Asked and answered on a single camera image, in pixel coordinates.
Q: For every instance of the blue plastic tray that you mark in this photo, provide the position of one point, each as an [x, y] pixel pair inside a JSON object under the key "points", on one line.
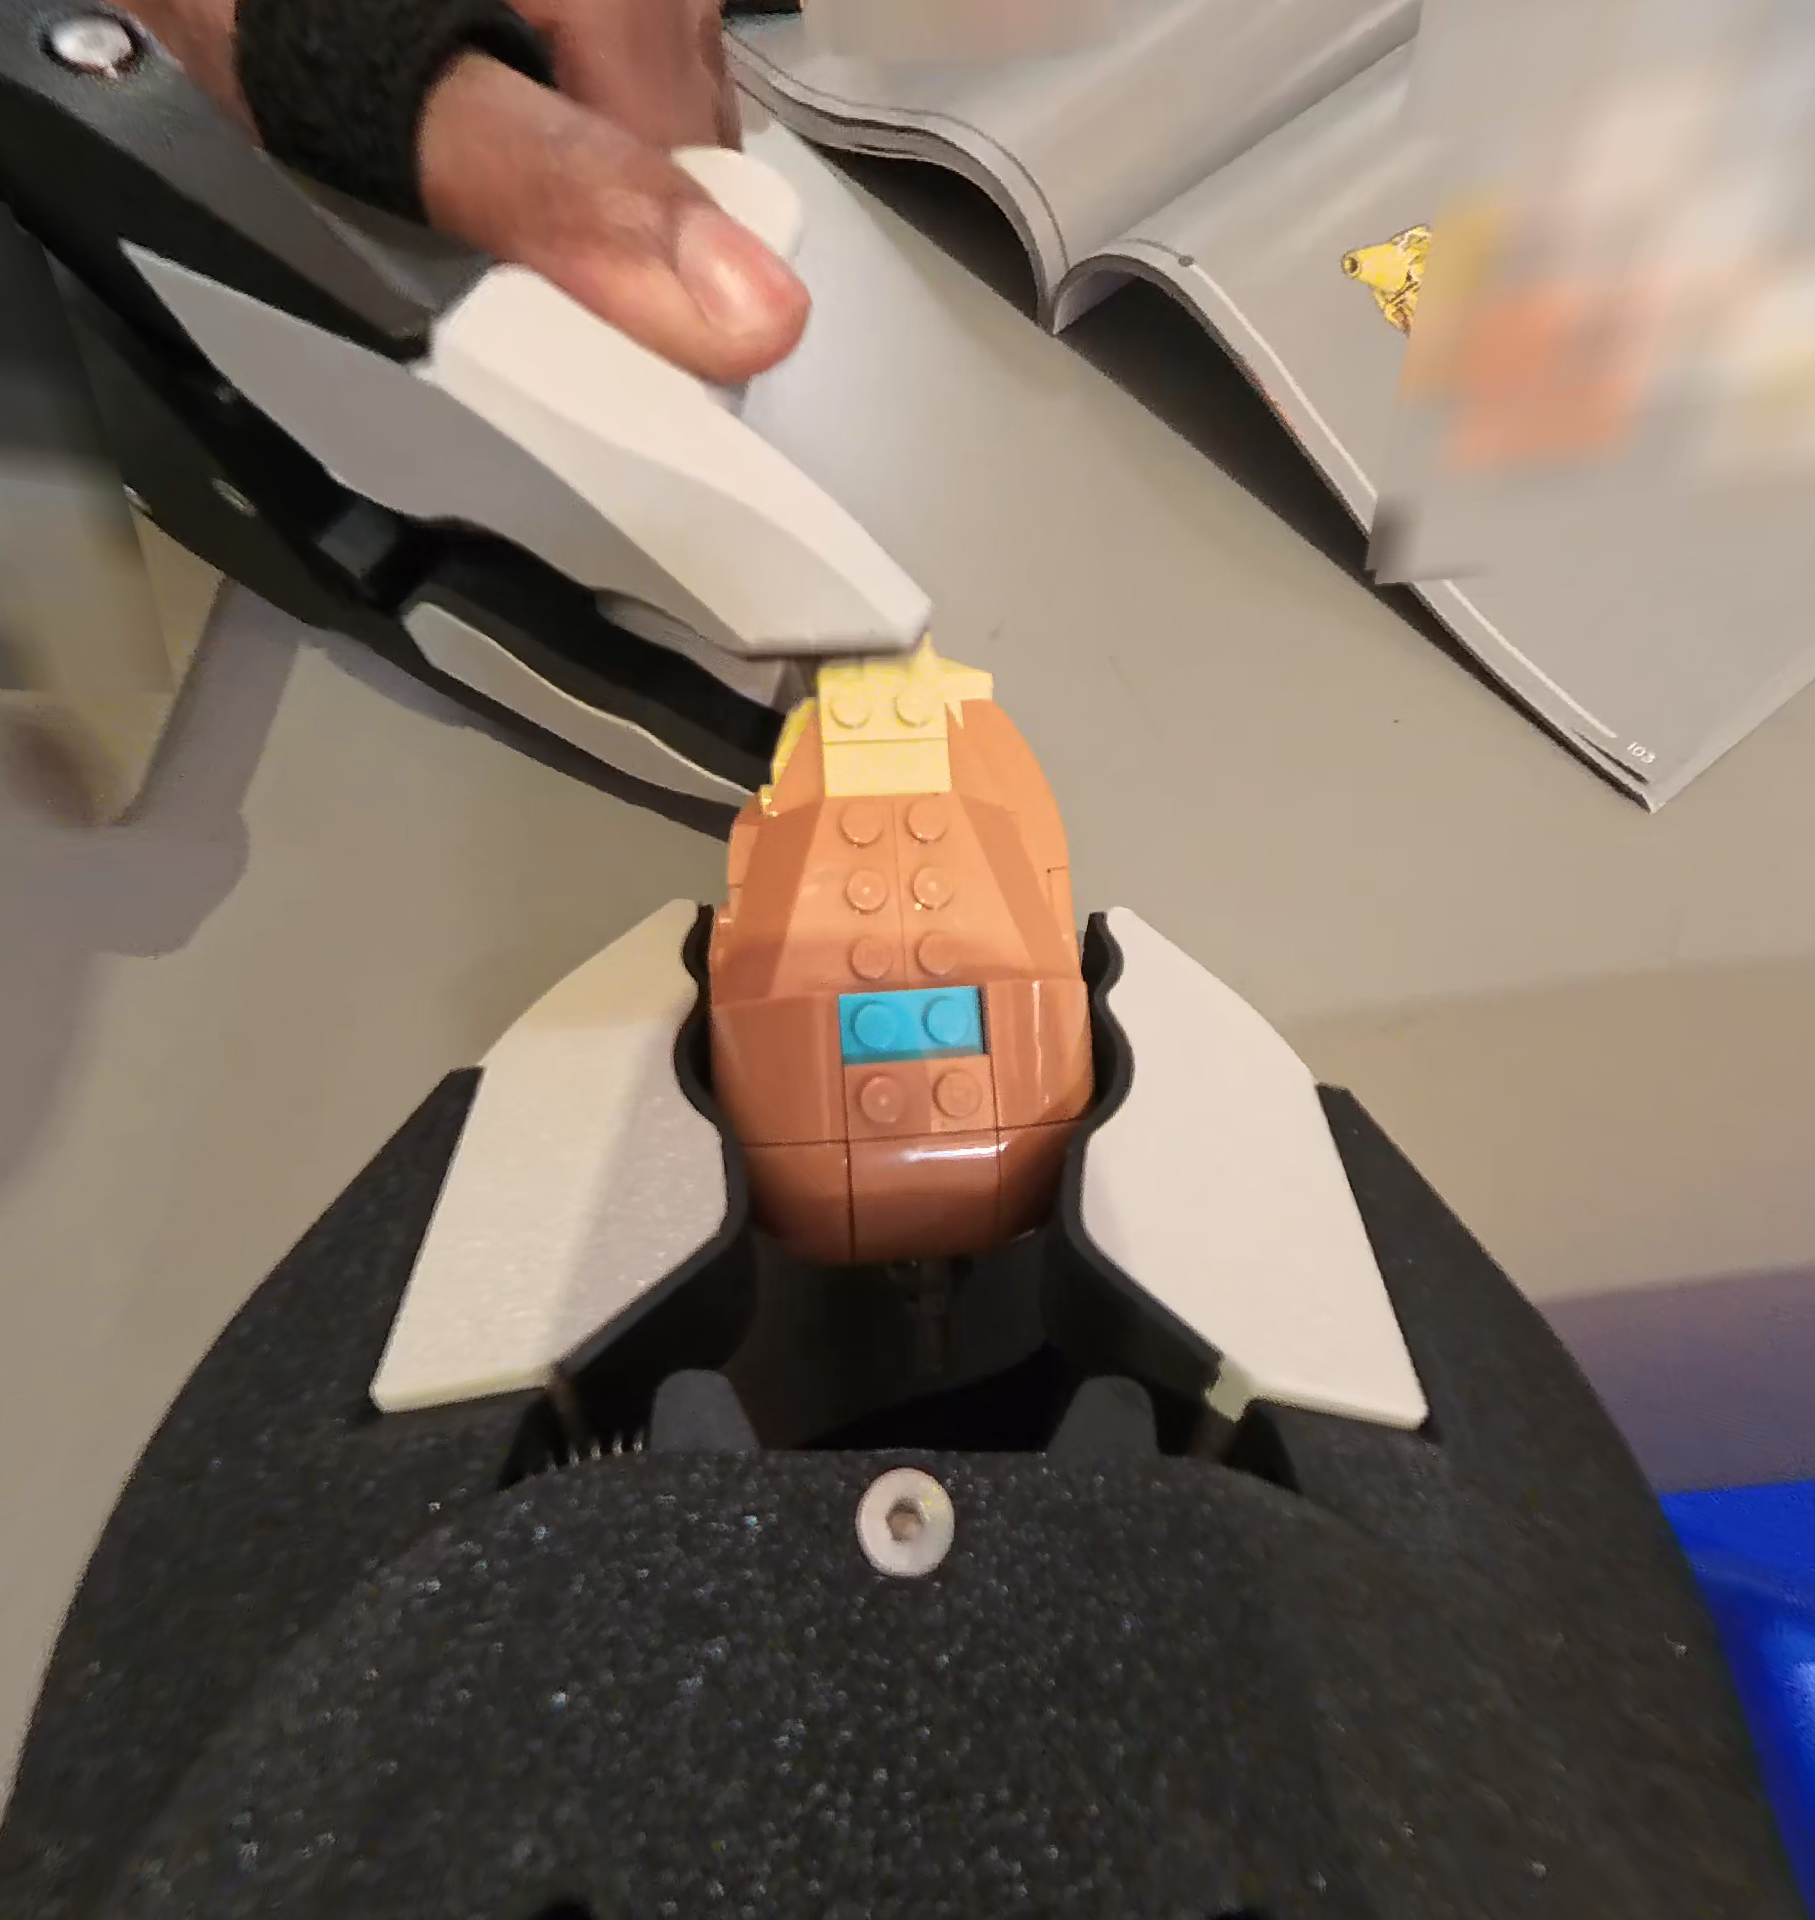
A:
{"points": [[1793, 1652]]}

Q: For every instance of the brown toy brick model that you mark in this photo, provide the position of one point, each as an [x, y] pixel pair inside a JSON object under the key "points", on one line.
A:
{"points": [[908, 1171]]}

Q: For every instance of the open grey instruction booklet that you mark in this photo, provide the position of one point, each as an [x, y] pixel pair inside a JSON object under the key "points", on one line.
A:
{"points": [[1147, 120]]}

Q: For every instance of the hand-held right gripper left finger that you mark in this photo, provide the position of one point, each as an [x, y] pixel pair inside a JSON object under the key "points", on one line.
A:
{"points": [[546, 1185]]}

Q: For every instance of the person's left hand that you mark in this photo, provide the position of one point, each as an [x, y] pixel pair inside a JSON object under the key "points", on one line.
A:
{"points": [[622, 242]]}

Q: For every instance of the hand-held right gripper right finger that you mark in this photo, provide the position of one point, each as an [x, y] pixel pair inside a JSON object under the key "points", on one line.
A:
{"points": [[1235, 1202]]}

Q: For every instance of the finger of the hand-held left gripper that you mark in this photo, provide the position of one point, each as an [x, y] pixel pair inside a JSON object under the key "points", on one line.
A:
{"points": [[607, 480], [546, 682]]}

